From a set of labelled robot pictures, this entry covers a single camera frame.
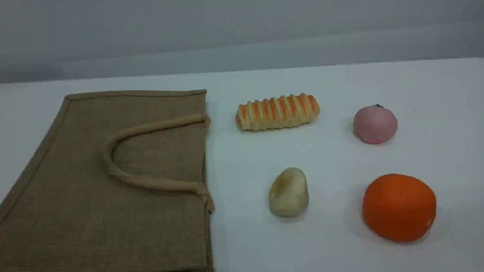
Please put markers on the long striped bread roll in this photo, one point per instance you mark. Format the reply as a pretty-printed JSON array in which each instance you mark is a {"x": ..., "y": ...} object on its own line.
[{"x": 278, "y": 112}]

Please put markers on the pale yellow mango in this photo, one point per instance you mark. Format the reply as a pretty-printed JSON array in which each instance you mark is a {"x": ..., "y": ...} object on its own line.
[{"x": 289, "y": 193}]

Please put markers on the orange fruit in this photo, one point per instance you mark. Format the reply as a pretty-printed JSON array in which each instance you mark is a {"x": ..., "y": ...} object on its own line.
[{"x": 399, "y": 207}]

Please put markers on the pink peach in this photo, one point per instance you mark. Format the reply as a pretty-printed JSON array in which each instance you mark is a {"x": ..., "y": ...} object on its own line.
[{"x": 375, "y": 125}]

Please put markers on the brown jute tote bag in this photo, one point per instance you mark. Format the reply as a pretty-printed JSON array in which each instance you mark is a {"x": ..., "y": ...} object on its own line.
[{"x": 113, "y": 196}]

